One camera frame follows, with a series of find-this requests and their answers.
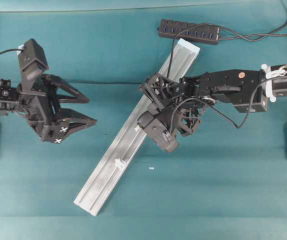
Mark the black USB cable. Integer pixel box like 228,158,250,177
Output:
164,18,287,130

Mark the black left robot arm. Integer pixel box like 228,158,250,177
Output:
0,74,97,144

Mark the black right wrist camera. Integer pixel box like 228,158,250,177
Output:
137,103,179,153

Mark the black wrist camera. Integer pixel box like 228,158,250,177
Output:
137,103,179,153
17,38,49,81

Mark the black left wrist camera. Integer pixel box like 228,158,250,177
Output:
17,38,49,81

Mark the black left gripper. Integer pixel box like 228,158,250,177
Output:
15,74,97,144

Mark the green table cloth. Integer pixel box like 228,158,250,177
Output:
0,2,287,240

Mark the silver aluminium rail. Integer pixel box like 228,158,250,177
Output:
74,38,201,216

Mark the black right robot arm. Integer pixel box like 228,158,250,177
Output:
137,64,287,140

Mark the black USB hub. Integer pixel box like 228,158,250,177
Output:
158,19,220,45

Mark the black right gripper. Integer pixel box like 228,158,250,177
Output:
139,73,206,136

